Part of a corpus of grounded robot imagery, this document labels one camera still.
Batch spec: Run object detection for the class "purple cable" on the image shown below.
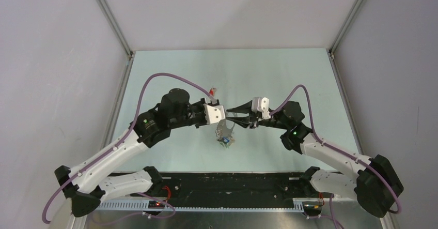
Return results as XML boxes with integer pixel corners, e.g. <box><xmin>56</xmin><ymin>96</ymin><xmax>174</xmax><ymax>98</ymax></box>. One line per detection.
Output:
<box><xmin>268</xmin><ymin>84</ymin><xmax>403</xmax><ymax>229</ymax></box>
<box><xmin>41</xmin><ymin>72</ymin><xmax>218</xmax><ymax>225</ymax></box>

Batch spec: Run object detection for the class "left aluminium frame post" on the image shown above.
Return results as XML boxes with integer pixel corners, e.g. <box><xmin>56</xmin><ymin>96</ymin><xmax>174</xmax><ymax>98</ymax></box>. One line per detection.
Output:
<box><xmin>85</xmin><ymin>0</ymin><xmax>134</xmax><ymax>59</ymax></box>

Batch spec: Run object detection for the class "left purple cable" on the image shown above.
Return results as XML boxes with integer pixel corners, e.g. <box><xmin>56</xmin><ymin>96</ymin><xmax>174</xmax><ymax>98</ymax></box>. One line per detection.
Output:
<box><xmin>41</xmin><ymin>72</ymin><xmax>218</xmax><ymax>225</ymax></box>

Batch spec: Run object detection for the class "right aluminium frame post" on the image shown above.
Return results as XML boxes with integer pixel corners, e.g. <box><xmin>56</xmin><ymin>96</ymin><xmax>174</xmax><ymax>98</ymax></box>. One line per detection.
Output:
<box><xmin>327</xmin><ymin>0</ymin><xmax>377</xmax><ymax>58</ymax></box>

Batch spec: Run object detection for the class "left electronics board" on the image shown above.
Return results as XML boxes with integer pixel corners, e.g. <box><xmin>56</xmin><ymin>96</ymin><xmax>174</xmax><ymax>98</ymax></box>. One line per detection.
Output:
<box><xmin>148</xmin><ymin>200</ymin><xmax>166</xmax><ymax>209</ymax></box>

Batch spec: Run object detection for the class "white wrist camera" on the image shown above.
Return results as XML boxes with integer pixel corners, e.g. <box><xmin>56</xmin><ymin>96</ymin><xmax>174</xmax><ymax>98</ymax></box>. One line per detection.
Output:
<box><xmin>251</xmin><ymin>97</ymin><xmax>271</xmax><ymax>119</ymax></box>
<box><xmin>203</xmin><ymin>101</ymin><xmax>226</xmax><ymax>125</ymax></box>

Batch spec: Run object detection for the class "aluminium frame post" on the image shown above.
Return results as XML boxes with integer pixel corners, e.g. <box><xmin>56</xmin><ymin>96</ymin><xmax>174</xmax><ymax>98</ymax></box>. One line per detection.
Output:
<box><xmin>85</xmin><ymin>0</ymin><xmax>134</xmax><ymax>59</ymax></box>
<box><xmin>327</xmin><ymin>0</ymin><xmax>377</xmax><ymax>58</ymax></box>

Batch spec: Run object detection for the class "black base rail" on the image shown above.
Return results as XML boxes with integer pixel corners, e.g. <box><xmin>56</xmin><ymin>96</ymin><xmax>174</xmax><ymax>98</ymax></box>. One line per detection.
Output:
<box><xmin>145</xmin><ymin>172</ymin><xmax>320</xmax><ymax>208</ymax></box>

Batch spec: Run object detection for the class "red tagged key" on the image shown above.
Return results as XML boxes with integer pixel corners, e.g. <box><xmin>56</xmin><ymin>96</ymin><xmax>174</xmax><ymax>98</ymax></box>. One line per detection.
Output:
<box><xmin>209</xmin><ymin>87</ymin><xmax>217</xmax><ymax>96</ymax></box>

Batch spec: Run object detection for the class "right electronics board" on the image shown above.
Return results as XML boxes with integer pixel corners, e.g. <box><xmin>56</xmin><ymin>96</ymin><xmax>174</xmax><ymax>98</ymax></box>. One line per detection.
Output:
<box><xmin>302</xmin><ymin>204</ymin><xmax>323</xmax><ymax>219</ymax></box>

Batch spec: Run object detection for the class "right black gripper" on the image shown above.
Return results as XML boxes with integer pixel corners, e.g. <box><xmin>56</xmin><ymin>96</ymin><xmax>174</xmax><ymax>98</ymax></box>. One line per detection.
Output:
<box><xmin>225</xmin><ymin>100</ymin><xmax>289</xmax><ymax>130</ymax></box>

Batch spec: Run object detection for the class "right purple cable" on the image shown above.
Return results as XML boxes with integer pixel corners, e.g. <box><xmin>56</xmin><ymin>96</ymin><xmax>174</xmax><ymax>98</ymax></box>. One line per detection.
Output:
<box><xmin>268</xmin><ymin>84</ymin><xmax>403</xmax><ymax>229</ymax></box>

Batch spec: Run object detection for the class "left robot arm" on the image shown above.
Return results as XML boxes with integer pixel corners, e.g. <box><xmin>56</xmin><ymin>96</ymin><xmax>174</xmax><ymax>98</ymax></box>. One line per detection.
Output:
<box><xmin>55</xmin><ymin>88</ymin><xmax>225</xmax><ymax>218</ymax></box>

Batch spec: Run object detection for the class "large metal keyring plate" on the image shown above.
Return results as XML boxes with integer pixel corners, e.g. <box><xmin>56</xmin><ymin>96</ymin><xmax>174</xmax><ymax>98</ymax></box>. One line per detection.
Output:
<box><xmin>215</xmin><ymin>119</ymin><xmax>236</xmax><ymax>145</ymax></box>

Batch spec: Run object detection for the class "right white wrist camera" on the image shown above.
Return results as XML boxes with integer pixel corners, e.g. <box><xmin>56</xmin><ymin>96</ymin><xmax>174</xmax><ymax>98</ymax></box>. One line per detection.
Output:
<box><xmin>251</xmin><ymin>97</ymin><xmax>271</xmax><ymax>119</ymax></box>

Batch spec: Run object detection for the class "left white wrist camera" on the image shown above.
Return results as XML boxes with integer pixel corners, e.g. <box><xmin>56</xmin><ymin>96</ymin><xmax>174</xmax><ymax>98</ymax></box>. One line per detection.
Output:
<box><xmin>203</xmin><ymin>101</ymin><xmax>226</xmax><ymax>125</ymax></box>

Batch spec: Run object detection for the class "electronics board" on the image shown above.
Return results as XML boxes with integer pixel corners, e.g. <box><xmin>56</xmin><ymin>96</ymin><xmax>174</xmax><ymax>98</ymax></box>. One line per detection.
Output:
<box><xmin>302</xmin><ymin>204</ymin><xmax>323</xmax><ymax>219</ymax></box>
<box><xmin>148</xmin><ymin>200</ymin><xmax>166</xmax><ymax>209</ymax></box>

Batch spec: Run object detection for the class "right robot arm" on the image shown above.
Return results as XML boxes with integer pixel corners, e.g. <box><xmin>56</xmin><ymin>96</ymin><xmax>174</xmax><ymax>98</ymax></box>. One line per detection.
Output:
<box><xmin>227</xmin><ymin>98</ymin><xmax>404</xmax><ymax>218</ymax></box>

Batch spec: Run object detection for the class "grey cable duct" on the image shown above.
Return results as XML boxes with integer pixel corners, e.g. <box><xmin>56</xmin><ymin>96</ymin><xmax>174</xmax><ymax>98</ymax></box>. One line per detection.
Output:
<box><xmin>96</xmin><ymin>199</ymin><xmax>304</xmax><ymax>212</ymax></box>

